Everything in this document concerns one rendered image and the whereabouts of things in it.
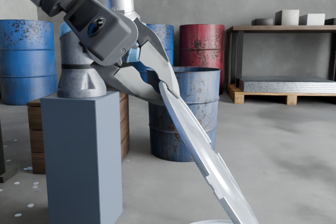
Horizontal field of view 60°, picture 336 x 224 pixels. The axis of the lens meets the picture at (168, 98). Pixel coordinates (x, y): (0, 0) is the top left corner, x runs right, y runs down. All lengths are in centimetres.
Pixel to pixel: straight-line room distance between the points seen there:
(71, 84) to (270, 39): 370
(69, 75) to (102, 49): 61
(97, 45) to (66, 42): 61
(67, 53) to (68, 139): 25
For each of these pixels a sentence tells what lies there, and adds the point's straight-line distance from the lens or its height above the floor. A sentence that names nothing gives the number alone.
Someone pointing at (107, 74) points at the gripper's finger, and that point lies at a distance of 40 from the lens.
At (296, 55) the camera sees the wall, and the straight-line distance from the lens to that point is 446.
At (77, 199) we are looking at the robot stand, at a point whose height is 14.
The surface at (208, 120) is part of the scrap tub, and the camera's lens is 156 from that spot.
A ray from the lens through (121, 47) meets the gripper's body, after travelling 39.
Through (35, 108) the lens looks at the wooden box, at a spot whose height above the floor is 32.
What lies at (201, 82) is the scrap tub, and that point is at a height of 43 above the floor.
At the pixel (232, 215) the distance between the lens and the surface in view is 32.
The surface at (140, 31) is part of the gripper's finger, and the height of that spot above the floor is 62.
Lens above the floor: 60
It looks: 10 degrees down
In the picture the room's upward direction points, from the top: straight up
